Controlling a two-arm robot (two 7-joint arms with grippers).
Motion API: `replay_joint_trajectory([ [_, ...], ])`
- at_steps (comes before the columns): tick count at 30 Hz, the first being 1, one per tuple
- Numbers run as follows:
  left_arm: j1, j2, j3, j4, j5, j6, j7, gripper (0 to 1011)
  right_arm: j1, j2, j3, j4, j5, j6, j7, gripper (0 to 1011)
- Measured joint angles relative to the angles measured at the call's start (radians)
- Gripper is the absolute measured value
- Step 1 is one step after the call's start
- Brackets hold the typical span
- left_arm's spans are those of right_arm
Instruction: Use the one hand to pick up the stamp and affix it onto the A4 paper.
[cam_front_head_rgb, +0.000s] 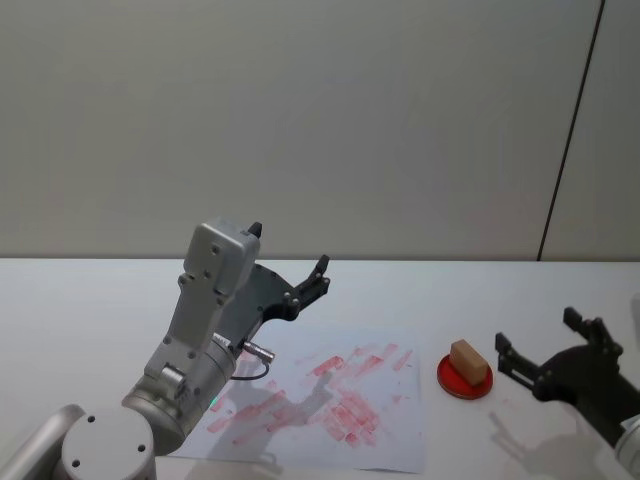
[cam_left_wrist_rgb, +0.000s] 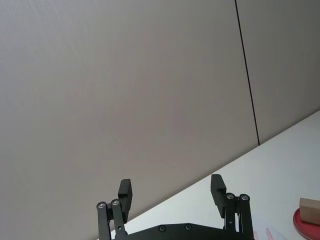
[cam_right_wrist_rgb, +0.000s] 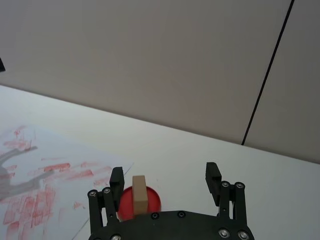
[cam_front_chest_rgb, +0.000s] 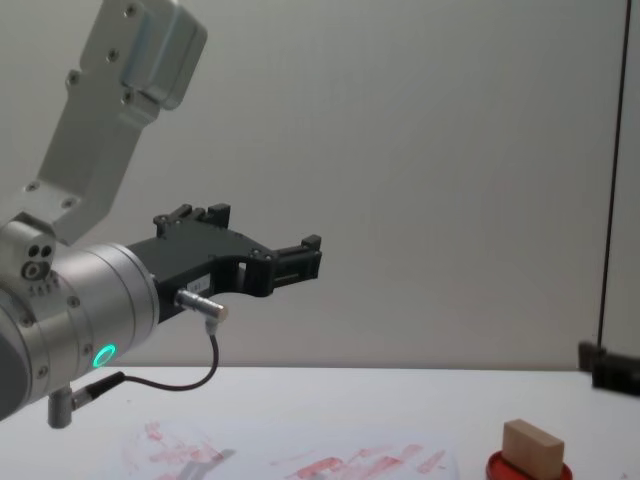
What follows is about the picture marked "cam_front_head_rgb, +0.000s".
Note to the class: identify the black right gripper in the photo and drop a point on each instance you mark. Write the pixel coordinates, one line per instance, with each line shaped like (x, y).
(590, 380)

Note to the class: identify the round red ink pad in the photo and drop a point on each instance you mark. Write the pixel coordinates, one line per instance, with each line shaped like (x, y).
(450, 384)

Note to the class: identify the tan wooden stamp block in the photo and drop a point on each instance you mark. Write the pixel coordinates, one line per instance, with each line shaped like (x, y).
(468, 363)

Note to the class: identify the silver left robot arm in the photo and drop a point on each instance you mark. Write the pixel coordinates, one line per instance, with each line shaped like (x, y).
(197, 305)

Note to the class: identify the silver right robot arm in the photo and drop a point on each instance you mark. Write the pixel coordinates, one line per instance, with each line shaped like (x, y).
(631, 442)

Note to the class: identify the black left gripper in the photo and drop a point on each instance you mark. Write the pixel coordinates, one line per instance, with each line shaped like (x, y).
(260, 295)

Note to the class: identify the white paper with red marks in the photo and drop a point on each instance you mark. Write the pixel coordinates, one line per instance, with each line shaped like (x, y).
(382, 425)

